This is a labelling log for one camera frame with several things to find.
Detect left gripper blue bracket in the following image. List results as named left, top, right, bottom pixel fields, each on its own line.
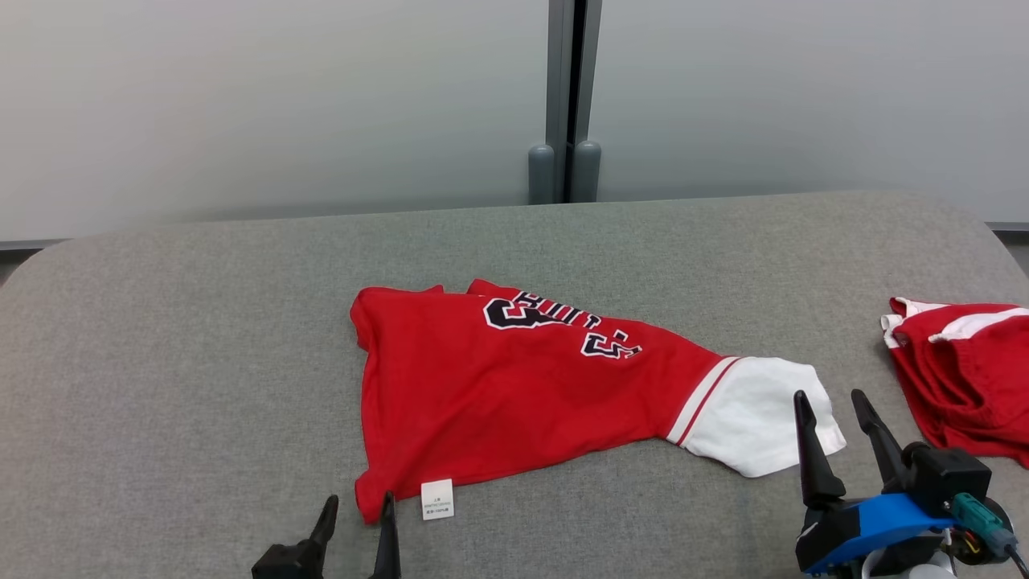
left=251, top=491, right=402, bottom=579

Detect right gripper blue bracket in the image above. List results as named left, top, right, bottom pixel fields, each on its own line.
left=792, top=389, right=959, bottom=577

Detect red shorts with white stripe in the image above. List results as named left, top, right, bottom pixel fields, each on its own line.
left=880, top=296, right=1029, bottom=469

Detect red jersey shirt white sleeves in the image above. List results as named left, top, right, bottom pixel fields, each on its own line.
left=350, top=278, right=847, bottom=525

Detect grey fabric sofa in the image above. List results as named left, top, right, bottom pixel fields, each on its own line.
left=0, top=191, right=1029, bottom=579

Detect grey cylindrical door stopper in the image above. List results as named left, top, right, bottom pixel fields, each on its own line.
left=572, top=141, right=602, bottom=203
left=528, top=143, right=557, bottom=204

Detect teal right camera connector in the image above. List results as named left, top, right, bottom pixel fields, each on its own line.
left=951, top=492, right=1018, bottom=560

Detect grey door frame post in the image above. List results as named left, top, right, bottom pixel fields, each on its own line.
left=547, top=0, right=604, bottom=203

